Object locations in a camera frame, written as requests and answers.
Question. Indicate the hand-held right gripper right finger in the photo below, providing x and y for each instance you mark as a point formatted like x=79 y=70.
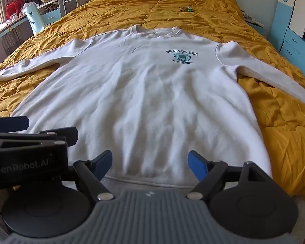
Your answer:
x=196 y=164

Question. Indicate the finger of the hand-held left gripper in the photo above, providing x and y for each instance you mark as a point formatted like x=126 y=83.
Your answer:
x=11 y=124
x=58 y=135

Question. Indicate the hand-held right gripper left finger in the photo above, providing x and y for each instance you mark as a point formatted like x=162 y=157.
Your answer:
x=104 y=163

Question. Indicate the white printed sweatshirt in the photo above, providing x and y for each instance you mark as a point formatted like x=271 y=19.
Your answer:
x=142 y=94

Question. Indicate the grey desk with blue drawers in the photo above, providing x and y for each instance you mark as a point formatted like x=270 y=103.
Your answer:
x=5 y=35

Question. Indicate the light blue chair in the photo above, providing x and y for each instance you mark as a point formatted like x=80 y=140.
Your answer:
x=34 y=17

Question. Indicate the red bag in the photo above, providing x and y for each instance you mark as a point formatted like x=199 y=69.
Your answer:
x=14 y=7

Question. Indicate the grey utility cart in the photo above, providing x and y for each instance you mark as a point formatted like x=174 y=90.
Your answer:
x=72 y=2

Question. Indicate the blue nightstand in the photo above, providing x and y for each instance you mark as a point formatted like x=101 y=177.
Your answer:
x=254 y=22

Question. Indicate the small green snack packet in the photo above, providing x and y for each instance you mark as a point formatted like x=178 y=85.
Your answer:
x=185 y=9

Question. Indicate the mustard yellow quilt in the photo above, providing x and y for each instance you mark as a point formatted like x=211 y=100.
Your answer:
x=167 y=7

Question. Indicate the blue and white wardrobe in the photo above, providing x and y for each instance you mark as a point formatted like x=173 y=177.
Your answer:
x=282 y=22

